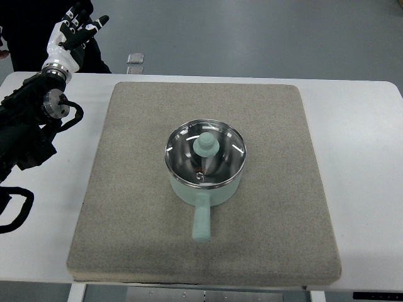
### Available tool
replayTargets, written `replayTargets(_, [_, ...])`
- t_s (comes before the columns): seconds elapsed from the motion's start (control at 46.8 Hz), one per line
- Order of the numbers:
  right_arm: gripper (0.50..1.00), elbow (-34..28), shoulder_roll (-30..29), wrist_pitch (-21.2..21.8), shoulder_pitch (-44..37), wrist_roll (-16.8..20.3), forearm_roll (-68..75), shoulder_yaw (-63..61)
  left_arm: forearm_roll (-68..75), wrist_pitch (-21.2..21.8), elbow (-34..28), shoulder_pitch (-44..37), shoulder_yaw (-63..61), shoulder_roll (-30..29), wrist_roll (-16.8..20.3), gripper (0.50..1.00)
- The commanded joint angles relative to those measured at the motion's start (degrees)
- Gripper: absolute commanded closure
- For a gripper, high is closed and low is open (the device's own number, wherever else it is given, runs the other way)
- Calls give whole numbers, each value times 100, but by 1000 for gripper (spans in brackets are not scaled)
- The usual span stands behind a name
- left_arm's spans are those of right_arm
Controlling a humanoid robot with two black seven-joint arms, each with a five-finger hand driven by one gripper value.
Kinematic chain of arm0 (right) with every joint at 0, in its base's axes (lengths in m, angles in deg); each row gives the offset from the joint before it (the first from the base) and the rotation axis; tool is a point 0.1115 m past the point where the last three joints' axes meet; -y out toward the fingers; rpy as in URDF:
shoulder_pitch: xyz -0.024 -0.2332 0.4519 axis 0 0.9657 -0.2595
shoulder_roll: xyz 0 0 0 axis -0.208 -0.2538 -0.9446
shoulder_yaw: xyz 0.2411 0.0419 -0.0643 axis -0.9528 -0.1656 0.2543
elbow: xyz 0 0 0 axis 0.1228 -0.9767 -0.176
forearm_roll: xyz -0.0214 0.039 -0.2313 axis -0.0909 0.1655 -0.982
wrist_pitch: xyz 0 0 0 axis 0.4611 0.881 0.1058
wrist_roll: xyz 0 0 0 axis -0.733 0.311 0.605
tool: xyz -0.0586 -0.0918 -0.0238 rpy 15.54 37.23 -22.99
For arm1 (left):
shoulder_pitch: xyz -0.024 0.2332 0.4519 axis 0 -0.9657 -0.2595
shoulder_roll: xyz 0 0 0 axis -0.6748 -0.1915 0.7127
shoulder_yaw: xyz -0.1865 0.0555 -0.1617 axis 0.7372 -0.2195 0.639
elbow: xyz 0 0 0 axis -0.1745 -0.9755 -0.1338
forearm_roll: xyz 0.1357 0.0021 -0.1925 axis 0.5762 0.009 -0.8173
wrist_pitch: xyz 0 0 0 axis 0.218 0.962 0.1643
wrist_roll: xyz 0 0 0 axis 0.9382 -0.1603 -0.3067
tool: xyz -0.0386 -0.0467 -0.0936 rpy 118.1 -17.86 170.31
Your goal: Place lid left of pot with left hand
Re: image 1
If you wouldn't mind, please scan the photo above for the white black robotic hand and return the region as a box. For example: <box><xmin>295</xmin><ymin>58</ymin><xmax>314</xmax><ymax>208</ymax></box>
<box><xmin>42</xmin><ymin>1</ymin><xmax>110</xmax><ymax>83</ymax></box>

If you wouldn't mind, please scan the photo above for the glass lid with green knob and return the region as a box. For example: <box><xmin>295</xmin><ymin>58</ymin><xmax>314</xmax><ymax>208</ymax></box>
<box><xmin>164</xmin><ymin>119</ymin><xmax>247</xmax><ymax>189</ymax></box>

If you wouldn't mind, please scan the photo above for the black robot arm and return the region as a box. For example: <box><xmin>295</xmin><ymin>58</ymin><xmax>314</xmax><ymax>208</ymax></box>
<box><xmin>1</xmin><ymin>72</ymin><xmax>84</xmax><ymax>181</ymax></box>

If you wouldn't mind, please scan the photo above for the person in dark clothes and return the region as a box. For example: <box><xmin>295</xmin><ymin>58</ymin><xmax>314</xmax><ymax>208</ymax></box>
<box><xmin>1</xmin><ymin>1</ymin><xmax>110</xmax><ymax>74</ymax></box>

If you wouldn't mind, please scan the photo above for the metal floor plate lower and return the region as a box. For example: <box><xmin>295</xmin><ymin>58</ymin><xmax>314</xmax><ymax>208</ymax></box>
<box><xmin>127</xmin><ymin>65</ymin><xmax>144</xmax><ymax>74</ymax></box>

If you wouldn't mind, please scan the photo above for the metal floor plate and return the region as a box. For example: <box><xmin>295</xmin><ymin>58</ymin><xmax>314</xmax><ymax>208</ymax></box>
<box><xmin>127</xmin><ymin>53</ymin><xmax>144</xmax><ymax>64</ymax></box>
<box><xmin>127</xmin><ymin>65</ymin><xmax>144</xmax><ymax>74</ymax></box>

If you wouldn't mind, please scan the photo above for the metal floor plate upper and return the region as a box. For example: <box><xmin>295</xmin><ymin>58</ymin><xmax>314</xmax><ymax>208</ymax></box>
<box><xmin>127</xmin><ymin>53</ymin><xmax>144</xmax><ymax>64</ymax></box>

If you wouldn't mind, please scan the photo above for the mint green saucepan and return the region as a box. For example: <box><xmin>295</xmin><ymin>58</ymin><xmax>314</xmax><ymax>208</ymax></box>
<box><xmin>168</xmin><ymin>169</ymin><xmax>242</xmax><ymax>243</ymax></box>

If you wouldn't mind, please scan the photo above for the grey fabric mat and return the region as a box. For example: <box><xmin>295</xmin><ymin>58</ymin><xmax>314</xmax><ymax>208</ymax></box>
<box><xmin>67</xmin><ymin>82</ymin><xmax>342</xmax><ymax>287</ymax></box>

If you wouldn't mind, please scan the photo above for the black label strip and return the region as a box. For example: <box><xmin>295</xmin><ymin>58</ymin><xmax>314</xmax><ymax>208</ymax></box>
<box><xmin>353</xmin><ymin>292</ymin><xmax>403</xmax><ymax>301</ymax></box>

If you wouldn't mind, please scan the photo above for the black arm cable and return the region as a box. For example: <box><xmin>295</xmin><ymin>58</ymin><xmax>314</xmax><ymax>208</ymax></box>
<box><xmin>0</xmin><ymin>99</ymin><xmax>85</xmax><ymax>234</ymax></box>

